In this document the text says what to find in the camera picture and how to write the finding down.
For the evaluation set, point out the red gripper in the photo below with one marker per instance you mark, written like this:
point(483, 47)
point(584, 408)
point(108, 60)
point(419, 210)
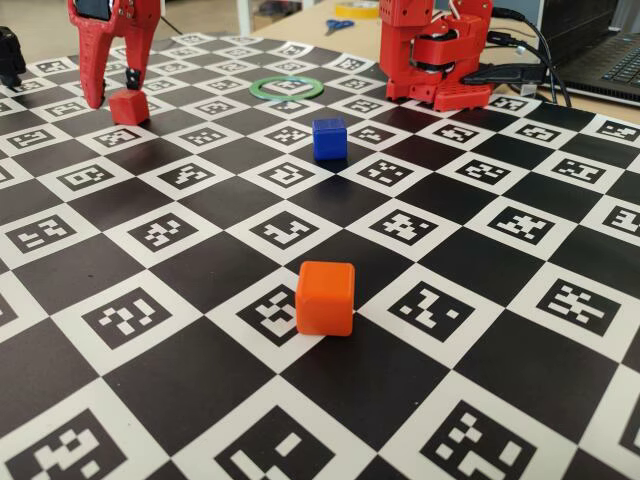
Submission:
point(121, 31)

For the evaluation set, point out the red cube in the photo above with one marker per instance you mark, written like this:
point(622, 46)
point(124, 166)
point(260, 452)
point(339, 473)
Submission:
point(127, 107)

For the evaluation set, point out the blue cube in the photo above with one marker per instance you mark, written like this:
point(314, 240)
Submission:
point(329, 140)

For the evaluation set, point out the orange cube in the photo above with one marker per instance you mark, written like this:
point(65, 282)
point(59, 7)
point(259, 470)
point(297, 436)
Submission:
point(325, 300)

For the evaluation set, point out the red robot arm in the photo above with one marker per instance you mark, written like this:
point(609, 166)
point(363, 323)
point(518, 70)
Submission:
point(400, 50)

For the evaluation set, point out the black white marker board mat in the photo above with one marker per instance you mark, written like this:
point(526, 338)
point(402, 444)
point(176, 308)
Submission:
point(200, 250)

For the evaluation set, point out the blue scissors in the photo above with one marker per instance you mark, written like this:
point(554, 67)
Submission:
point(340, 23)

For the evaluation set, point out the yellow tape roll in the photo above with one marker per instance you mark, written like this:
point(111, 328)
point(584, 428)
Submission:
point(342, 9)

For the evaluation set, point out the black flat adapter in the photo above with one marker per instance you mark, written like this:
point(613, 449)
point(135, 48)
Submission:
point(505, 75)

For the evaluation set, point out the small beige block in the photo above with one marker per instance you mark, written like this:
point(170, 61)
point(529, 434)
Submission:
point(527, 90)

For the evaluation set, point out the black laptop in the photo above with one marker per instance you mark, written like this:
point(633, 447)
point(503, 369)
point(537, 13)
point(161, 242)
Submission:
point(590, 50)

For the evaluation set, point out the black mount device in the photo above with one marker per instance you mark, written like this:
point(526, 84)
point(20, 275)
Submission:
point(11, 55)

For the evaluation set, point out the white post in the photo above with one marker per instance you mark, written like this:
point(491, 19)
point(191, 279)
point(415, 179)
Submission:
point(244, 15)

